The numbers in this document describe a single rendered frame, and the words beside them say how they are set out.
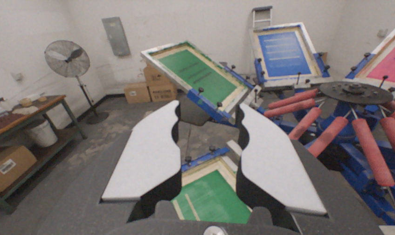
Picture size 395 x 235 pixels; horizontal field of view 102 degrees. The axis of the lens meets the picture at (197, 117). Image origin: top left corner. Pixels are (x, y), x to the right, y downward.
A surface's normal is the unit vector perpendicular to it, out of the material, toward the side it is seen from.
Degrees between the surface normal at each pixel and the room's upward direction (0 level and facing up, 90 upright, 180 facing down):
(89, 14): 90
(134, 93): 90
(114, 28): 90
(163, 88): 89
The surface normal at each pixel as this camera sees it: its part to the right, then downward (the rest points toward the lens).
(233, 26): -0.06, 0.54
